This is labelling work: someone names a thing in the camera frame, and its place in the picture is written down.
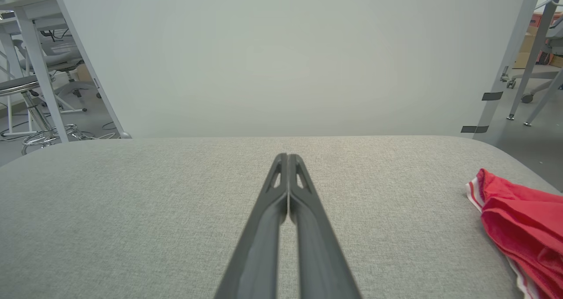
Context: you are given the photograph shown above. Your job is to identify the white partition panel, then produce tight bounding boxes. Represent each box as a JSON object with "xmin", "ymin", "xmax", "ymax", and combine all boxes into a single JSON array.
[{"xmin": 49, "ymin": 0, "xmax": 544, "ymax": 139}]

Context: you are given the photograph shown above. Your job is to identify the grey upholstered work surface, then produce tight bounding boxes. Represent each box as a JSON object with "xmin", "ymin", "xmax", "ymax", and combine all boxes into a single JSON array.
[{"xmin": 0, "ymin": 135, "xmax": 563, "ymax": 299}]

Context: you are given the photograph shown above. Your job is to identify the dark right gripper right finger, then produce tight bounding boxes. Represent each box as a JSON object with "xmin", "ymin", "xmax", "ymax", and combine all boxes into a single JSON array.
[{"xmin": 289, "ymin": 154, "xmax": 362, "ymax": 299}]

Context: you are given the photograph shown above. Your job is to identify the white metal table frame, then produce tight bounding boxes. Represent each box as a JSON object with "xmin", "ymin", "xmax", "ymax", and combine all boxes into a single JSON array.
[{"xmin": 506, "ymin": 0, "xmax": 563, "ymax": 127}]

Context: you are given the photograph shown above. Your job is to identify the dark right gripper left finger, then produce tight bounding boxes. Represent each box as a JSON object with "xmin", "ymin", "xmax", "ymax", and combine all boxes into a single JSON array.
[{"xmin": 214, "ymin": 153, "xmax": 289, "ymax": 299}]

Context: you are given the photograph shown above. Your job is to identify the red and white t-shirt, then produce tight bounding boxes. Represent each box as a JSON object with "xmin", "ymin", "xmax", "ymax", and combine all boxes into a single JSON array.
[{"xmin": 465, "ymin": 168, "xmax": 563, "ymax": 299}]

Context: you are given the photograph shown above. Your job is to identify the grey office chair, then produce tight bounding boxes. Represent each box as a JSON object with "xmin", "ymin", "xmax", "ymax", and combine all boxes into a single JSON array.
[
  {"xmin": 501, "ymin": 13, "xmax": 563, "ymax": 104},
  {"xmin": 13, "ymin": 35, "xmax": 97, "ymax": 115}
]

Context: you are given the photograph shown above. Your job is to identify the grey partition frame post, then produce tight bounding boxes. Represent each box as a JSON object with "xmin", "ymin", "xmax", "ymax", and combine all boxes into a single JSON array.
[{"xmin": 473, "ymin": 0, "xmax": 546, "ymax": 146}]

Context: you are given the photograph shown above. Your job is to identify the white desk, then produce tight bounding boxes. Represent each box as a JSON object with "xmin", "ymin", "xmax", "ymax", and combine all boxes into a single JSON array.
[{"xmin": 0, "ymin": 0, "xmax": 71, "ymax": 143}]

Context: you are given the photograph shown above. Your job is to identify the brown cardboard box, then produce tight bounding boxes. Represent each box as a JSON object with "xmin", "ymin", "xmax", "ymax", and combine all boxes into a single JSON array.
[{"xmin": 512, "ymin": 11, "xmax": 563, "ymax": 69}]

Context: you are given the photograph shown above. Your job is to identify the chrome bar stool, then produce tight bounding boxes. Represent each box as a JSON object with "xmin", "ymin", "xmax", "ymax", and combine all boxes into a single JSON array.
[{"xmin": 0, "ymin": 76, "xmax": 84, "ymax": 155}]

